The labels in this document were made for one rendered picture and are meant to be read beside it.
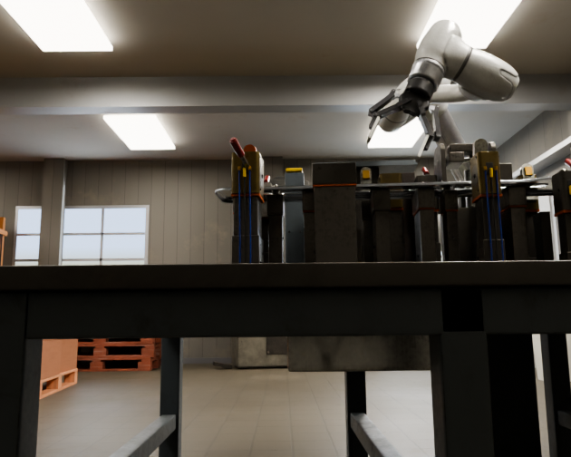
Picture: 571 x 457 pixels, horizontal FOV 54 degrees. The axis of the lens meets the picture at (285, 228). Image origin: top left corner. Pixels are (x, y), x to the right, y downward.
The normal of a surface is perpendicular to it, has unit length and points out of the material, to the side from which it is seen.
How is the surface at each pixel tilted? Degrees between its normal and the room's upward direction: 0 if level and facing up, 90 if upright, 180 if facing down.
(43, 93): 90
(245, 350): 90
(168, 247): 90
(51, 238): 90
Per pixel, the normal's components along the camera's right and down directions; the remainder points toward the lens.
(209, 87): 0.00, -0.16
